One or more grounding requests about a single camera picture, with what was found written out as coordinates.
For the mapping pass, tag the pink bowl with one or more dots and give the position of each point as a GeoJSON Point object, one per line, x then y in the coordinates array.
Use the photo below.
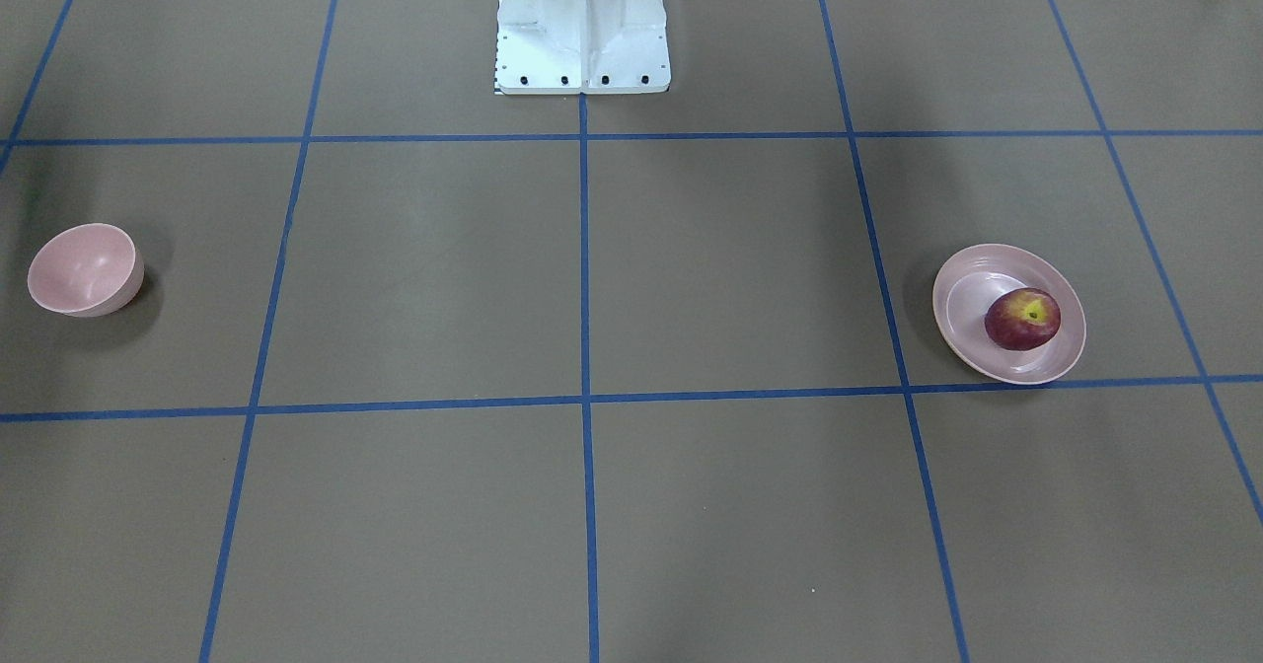
{"type": "Point", "coordinates": [87, 271]}

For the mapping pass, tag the red apple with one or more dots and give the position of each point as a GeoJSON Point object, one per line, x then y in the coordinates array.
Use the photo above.
{"type": "Point", "coordinates": [1023, 319]}

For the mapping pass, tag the pink plate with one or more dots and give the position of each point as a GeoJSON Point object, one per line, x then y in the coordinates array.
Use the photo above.
{"type": "Point", "coordinates": [972, 280]}

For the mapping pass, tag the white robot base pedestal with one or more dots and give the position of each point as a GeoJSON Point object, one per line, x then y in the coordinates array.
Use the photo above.
{"type": "Point", "coordinates": [570, 47]}

